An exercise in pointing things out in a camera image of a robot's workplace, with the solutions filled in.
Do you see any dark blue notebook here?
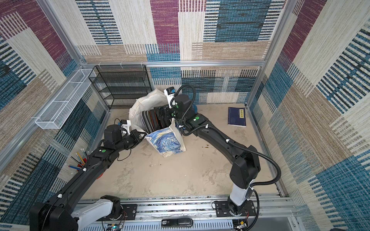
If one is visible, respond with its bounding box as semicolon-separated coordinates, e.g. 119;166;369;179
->
228;107;246;127

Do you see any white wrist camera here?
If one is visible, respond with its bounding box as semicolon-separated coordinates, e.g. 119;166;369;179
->
120;119;131;136
163;87;176;109

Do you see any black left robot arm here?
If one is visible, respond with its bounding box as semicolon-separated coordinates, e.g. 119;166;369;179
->
29;125;146;231

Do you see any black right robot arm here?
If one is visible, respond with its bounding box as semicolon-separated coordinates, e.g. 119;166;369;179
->
165;93;261;216

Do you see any black corrugated cable conduit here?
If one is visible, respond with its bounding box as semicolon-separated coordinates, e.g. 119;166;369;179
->
170;84;282;231

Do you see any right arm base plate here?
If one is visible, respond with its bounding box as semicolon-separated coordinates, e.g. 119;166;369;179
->
211;200;257;217

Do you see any black red paddle case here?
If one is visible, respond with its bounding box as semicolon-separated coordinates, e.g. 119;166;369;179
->
154;106;172;129

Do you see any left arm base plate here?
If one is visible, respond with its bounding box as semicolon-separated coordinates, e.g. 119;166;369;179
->
98;204;137;221

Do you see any red pencil cup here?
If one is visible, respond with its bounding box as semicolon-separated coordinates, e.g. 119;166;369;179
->
62;147;92;178

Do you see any purple paddle case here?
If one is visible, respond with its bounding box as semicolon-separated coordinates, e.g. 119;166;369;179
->
141;111;154;134

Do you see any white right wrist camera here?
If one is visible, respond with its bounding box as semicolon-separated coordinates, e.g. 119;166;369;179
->
163;87;176;109

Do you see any blue ping pong paddle case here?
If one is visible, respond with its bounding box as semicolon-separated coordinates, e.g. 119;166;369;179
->
192;104;198;113

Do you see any canvas tote bag starry print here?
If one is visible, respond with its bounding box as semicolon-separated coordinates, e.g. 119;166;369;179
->
129;90;186;157

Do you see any white mesh wall basket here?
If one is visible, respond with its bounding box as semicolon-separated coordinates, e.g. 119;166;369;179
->
35;69;92;130

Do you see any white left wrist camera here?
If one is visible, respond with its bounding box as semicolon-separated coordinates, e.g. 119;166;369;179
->
120;119;131;136

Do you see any black wire shelf rack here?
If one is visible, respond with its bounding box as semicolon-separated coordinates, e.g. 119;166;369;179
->
89;64;153;109

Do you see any black device on rail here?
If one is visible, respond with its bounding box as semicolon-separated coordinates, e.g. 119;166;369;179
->
161;218;194;228

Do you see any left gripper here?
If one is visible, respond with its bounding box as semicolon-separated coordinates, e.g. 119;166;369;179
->
115;129;147;154

